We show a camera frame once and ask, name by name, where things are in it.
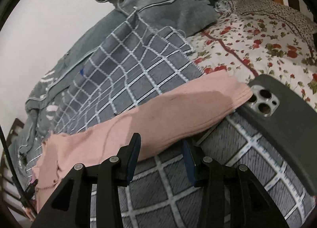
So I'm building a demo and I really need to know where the pink knit sweater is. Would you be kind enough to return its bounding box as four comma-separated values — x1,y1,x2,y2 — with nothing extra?
32,71,252,209

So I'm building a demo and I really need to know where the smartphone in dark case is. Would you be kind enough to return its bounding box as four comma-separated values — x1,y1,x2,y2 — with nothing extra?
237,74,316,196

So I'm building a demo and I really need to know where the grey checked bed sheet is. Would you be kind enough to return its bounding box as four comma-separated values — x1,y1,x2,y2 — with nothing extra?
33,0,316,227

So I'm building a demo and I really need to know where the floral red white pillow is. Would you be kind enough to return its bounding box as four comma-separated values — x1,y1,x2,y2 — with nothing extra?
188,0,316,108

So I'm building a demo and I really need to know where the grey-green quilted blanket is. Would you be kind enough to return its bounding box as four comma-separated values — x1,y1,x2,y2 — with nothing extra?
9,0,219,187

